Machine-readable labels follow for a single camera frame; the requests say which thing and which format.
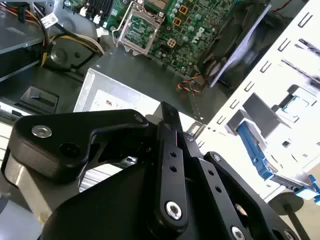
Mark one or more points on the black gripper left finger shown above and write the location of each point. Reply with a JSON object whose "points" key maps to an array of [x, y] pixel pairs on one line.
{"points": [[62, 140]]}

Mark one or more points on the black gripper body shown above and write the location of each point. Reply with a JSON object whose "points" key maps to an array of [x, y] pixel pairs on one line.
{"points": [[112, 212]]}

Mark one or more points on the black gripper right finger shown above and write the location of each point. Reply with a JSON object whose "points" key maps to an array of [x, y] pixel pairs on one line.
{"points": [[215, 180]]}

